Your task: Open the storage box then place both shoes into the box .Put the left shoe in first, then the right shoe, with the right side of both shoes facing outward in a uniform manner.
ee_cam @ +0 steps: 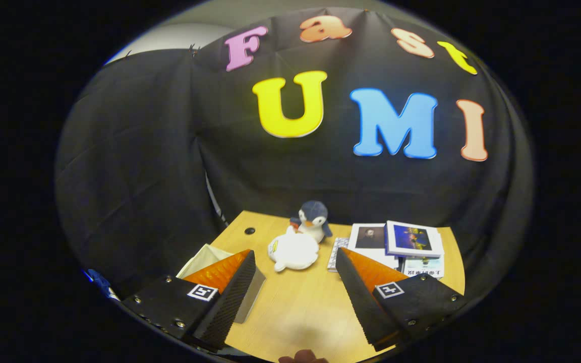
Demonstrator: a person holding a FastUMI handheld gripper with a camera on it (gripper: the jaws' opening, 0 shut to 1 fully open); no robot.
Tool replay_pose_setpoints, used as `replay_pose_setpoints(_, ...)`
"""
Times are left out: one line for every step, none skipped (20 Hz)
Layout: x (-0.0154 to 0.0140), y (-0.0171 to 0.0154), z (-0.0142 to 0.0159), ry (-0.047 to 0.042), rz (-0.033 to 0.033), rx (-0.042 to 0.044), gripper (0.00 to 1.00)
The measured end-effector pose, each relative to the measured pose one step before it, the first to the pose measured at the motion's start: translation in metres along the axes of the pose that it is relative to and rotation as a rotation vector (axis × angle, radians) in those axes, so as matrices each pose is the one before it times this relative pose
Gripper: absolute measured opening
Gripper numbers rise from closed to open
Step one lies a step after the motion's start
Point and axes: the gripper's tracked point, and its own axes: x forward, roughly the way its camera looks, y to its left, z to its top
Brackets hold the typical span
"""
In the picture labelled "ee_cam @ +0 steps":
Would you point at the grey penguin plush toy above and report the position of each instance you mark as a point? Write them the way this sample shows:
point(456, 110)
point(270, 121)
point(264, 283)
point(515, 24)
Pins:
point(313, 219)

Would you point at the blue cloth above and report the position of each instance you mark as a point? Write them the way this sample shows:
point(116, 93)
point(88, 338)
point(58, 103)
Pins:
point(100, 281)

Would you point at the portrait cover book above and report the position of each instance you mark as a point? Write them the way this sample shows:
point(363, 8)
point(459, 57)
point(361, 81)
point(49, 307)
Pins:
point(368, 239)

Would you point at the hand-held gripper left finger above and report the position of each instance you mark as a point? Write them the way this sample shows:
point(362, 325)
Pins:
point(230, 302)

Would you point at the white cover book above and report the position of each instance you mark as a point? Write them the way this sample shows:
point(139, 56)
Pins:
point(424, 266)

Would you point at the white duck plush toy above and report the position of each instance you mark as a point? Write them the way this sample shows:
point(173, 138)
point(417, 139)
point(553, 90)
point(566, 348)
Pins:
point(295, 252)

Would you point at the blue picture cover book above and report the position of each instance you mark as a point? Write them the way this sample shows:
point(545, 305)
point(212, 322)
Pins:
point(414, 239)

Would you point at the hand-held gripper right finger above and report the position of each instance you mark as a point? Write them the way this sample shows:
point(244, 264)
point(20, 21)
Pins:
point(361, 302)

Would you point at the beige fabric storage box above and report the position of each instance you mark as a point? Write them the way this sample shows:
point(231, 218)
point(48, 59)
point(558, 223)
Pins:
point(205, 259)

